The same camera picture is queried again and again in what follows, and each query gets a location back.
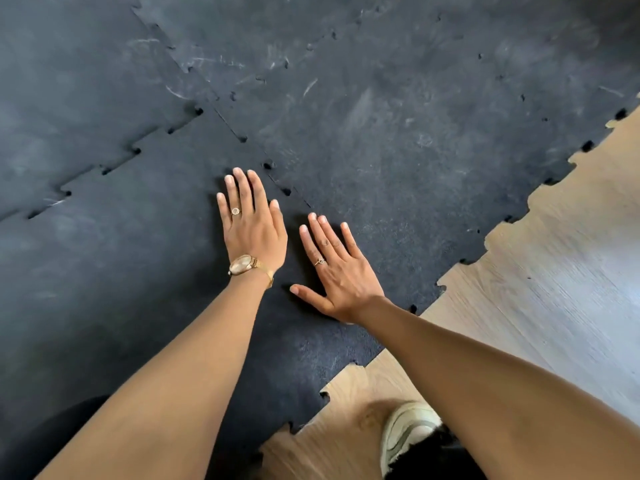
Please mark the person's right hand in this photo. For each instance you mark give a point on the person's right hand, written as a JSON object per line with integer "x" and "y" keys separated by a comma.
{"x": 345, "y": 284}

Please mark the person's left hand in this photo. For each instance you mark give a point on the person's left hand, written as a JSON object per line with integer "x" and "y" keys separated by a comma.
{"x": 255, "y": 234}

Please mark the person's right middle finger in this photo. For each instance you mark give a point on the person's right middle finger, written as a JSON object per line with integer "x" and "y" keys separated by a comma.
{"x": 322, "y": 237}

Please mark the person's right thumb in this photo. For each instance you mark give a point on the person's right thumb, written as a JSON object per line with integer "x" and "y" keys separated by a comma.
{"x": 307, "y": 294}

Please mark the person's left little finger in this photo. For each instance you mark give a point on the person's left little finger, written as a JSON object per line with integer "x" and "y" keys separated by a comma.
{"x": 223, "y": 209}

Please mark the person's left middle finger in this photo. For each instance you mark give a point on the person's left middle finger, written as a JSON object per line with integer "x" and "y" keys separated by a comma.
{"x": 244, "y": 188}

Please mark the person's left thumb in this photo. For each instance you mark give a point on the person's left thumb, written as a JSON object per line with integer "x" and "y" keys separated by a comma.
{"x": 278, "y": 218}

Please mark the person's right little finger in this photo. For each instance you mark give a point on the person's right little finger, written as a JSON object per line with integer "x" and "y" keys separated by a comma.
{"x": 350, "y": 239}

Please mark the person's left forearm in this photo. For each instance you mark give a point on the person's left forearm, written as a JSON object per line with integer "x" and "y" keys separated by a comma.
{"x": 190, "y": 374}

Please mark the person's right forearm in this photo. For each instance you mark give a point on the person's right forearm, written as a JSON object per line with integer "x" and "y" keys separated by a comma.
{"x": 500, "y": 399}

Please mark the gold wristwatch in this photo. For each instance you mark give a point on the gold wristwatch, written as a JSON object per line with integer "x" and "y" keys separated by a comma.
{"x": 242, "y": 265}

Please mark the black interlocking floor mat tile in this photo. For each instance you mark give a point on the black interlocking floor mat tile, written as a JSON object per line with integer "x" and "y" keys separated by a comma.
{"x": 410, "y": 159}
{"x": 270, "y": 29}
{"x": 125, "y": 274}
{"x": 560, "y": 49}
{"x": 75, "y": 104}

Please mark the white sneaker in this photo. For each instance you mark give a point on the white sneaker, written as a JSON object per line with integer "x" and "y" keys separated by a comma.
{"x": 407, "y": 429}

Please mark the black trousers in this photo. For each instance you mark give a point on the black trousers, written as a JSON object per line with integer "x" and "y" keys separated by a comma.
{"x": 440, "y": 459}

